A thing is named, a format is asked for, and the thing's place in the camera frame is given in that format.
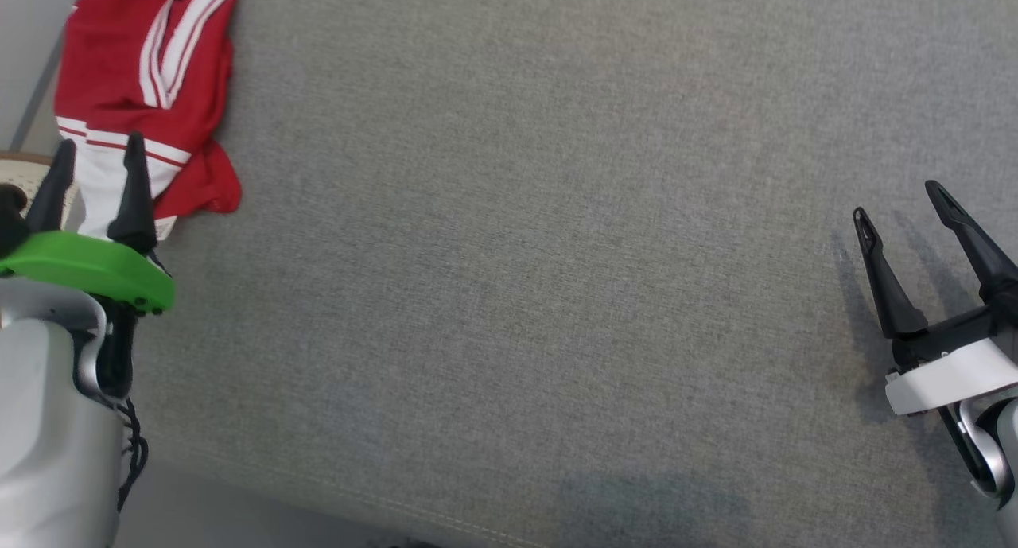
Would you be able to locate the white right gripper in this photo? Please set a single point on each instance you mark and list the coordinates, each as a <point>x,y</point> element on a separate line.
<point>954,373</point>

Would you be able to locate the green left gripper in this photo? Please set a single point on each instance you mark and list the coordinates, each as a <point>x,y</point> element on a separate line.
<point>87,266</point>

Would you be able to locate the red white-trimmed basketball jersey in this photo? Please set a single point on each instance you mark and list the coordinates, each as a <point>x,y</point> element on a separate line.
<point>103,71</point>

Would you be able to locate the beige perforated laundry basket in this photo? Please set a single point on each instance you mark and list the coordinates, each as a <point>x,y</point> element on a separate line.
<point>24,170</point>

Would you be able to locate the grey fabric sofa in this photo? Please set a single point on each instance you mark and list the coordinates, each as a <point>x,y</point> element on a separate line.
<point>517,254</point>

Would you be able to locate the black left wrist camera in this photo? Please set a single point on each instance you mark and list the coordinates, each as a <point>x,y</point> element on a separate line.
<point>9,218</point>

